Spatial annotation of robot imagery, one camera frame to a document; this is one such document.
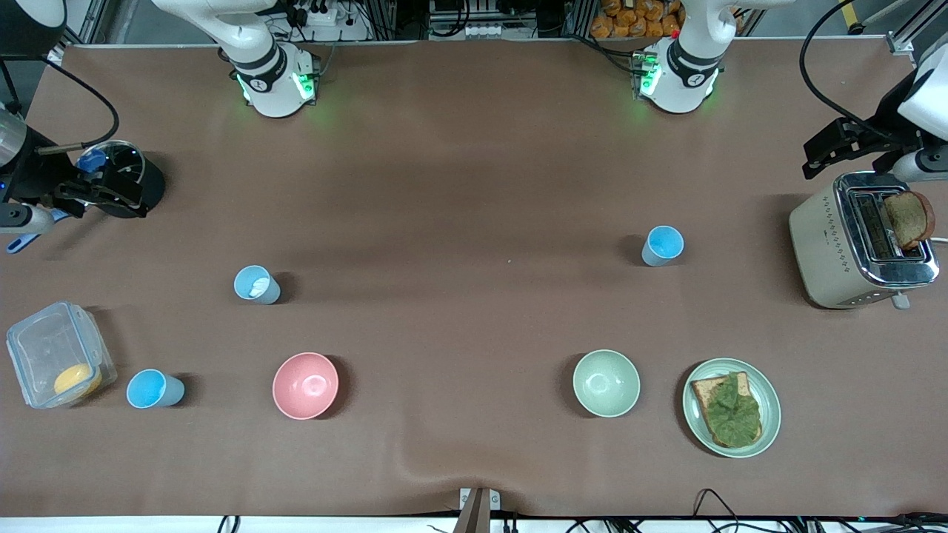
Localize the blue cup with white filling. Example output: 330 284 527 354
234 265 282 306

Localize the blue plastic cup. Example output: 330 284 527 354
126 369 186 409
641 225 685 267

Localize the glass lid with blue knob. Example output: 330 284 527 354
76 140 146 195

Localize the dark toasted bread slice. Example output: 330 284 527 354
883 190 937 251

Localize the beige chrome toaster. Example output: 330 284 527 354
788 171 941 310

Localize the clear plastic food container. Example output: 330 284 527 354
6 301 118 410

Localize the yellow round food piece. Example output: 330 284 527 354
53 363 103 397

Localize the bag of orange buns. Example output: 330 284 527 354
590 0 687 40

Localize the pink bowl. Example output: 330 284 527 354
272 352 340 420

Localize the white power strip with plugs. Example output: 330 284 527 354
285 0 371 43

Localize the brown bread slice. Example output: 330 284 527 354
690 372 764 449

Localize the green lettuce leaf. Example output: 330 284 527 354
702 372 762 448

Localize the pale green plate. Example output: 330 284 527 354
682 358 782 459

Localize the pale green bowl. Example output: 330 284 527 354
573 349 641 418

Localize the brown table cover mat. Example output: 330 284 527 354
0 37 948 519

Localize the black saucepan with blue handle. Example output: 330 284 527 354
6 139 167 255

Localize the aluminium frame profile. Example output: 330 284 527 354
70 0 141 45
887 0 948 54

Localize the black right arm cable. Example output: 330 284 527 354
41 56 121 149

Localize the black looped cable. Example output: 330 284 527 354
692 488 743 533

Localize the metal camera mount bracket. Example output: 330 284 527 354
458 487 501 533

